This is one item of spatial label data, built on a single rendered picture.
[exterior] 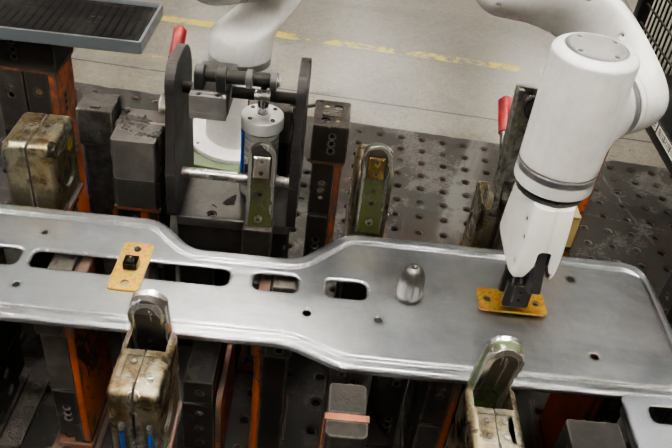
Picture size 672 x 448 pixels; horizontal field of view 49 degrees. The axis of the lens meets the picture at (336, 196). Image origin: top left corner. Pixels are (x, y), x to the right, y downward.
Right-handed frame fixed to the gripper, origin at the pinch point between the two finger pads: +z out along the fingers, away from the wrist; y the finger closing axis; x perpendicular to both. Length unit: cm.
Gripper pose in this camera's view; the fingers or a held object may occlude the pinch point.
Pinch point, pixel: (515, 286)
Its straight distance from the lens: 92.2
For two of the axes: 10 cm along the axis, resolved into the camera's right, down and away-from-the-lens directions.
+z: -1.0, 7.9, 6.0
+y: -0.4, 6.0, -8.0
